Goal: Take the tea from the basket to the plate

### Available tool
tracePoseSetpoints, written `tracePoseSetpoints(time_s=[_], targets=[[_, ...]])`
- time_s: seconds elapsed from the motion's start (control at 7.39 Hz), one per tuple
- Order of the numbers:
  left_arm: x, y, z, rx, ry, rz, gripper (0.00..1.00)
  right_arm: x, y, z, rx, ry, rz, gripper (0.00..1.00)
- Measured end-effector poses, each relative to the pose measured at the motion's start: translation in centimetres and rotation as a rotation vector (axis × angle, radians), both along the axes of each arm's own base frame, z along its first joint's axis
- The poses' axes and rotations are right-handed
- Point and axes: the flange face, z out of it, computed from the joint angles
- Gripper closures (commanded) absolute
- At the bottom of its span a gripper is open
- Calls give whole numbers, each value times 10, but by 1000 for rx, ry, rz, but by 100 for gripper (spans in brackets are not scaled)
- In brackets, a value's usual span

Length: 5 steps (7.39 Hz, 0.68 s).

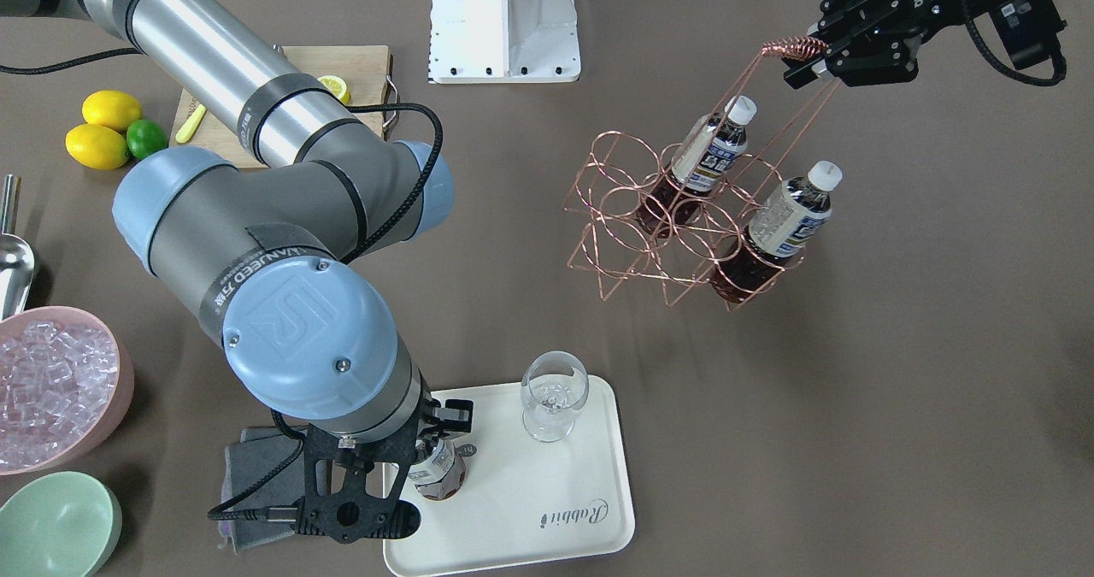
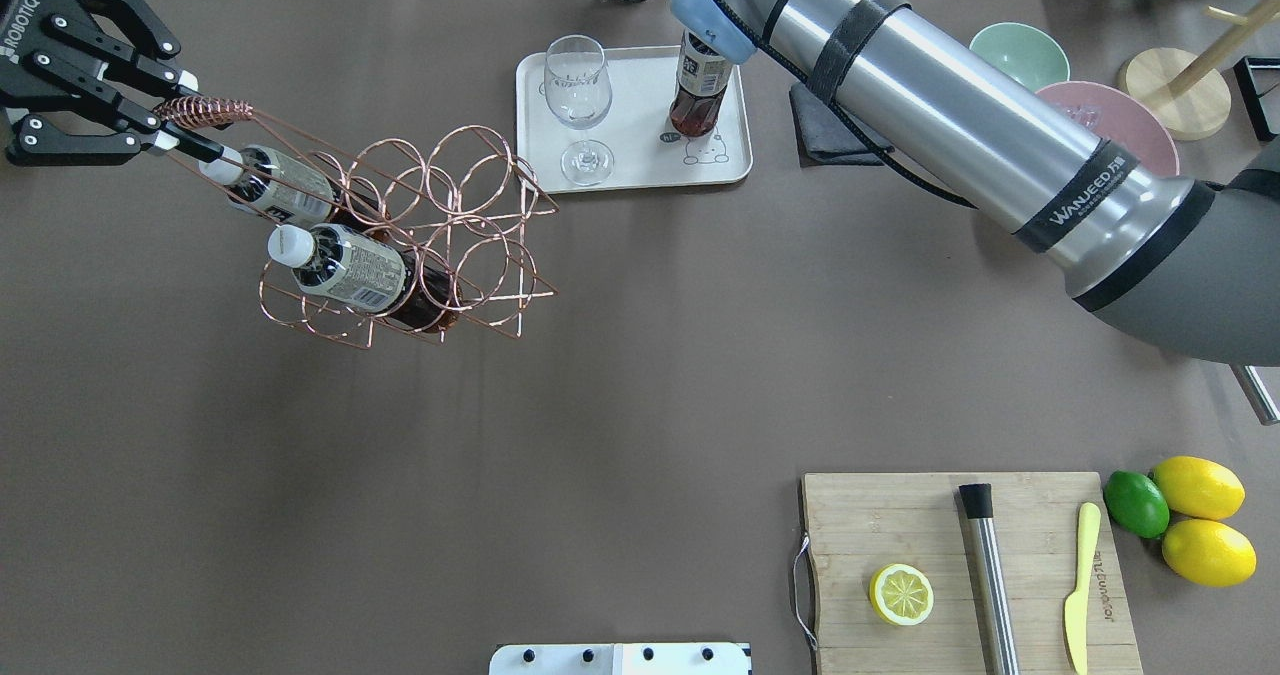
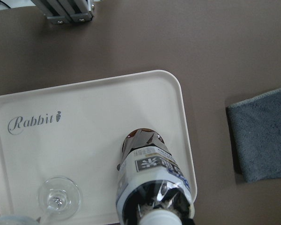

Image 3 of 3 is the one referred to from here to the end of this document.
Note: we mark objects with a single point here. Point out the clear wine glass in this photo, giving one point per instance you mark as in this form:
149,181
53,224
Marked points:
59,198

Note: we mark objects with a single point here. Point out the cream rabbit tray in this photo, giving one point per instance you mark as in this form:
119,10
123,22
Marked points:
77,131

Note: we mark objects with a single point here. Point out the grey folded cloth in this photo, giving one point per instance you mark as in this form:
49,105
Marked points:
256,129

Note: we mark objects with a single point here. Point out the tea bottle moved to tray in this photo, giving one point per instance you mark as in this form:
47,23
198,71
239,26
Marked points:
152,189

